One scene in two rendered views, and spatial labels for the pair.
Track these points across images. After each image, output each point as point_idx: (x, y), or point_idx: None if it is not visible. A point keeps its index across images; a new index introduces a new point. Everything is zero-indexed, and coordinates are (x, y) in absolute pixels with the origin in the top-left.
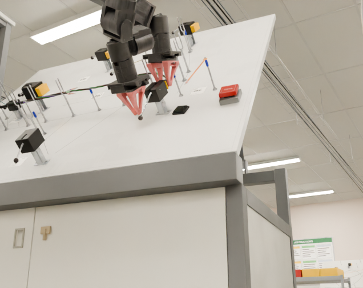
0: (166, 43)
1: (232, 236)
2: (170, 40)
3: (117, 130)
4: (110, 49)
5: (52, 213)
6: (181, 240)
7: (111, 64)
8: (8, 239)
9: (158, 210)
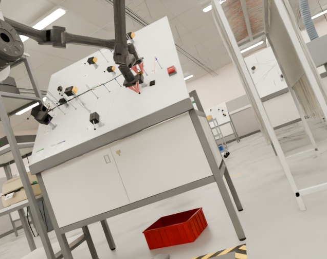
0: (136, 55)
1: (197, 129)
2: None
3: (127, 100)
4: (121, 70)
5: (117, 144)
6: (178, 137)
7: (96, 64)
8: (102, 161)
9: (164, 128)
